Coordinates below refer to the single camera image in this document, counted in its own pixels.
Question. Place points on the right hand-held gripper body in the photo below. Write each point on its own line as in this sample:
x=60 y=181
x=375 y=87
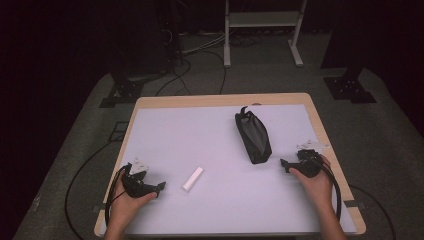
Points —
x=308 y=165

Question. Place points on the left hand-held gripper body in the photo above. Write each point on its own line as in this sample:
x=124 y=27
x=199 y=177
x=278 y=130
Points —
x=135 y=186

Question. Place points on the white eraser stick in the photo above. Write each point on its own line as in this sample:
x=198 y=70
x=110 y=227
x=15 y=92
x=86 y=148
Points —
x=192 y=179

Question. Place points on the black mesh pencil case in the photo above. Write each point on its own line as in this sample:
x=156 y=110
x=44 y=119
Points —
x=255 y=140

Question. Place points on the person's left hand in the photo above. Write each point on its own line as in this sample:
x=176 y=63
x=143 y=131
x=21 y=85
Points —
x=125 y=208

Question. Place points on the person's right hand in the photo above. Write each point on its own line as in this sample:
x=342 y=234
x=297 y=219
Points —
x=318 y=190

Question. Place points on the white table mat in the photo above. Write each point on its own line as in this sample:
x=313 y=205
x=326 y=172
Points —
x=200 y=140

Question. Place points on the black stand base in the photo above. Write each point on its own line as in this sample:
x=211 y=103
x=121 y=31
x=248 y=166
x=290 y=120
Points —
x=121 y=93
x=350 y=89

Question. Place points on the wooden table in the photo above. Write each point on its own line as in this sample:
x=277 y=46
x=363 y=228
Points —
x=216 y=99

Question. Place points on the white metal stand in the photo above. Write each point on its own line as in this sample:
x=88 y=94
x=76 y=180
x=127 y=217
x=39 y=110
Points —
x=263 y=19

